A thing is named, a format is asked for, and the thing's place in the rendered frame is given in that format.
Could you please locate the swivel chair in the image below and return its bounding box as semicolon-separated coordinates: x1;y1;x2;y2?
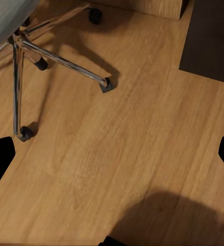
0;0;113;142

